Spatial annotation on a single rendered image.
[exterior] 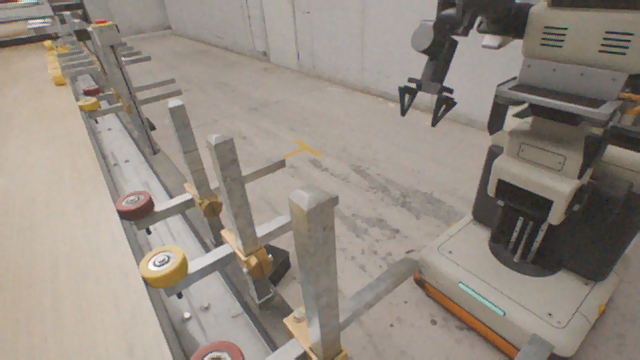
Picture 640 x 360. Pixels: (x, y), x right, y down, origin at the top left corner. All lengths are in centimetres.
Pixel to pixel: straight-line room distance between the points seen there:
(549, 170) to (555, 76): 27
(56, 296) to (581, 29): 120
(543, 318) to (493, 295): 17
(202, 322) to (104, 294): 31
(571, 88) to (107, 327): 108
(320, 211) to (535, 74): 80
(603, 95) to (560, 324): 78
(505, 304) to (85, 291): 127
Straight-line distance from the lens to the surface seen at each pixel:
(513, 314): 140
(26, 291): 78
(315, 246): 35
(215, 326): 89
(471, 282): 143
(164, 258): 66
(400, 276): 67
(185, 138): 78
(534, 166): 113
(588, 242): 150
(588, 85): 100
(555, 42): 103
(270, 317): 77
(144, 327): 59
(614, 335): 189
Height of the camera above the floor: 133
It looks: 35 degrees down
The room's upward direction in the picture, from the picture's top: 5 degrees counter-clockwise
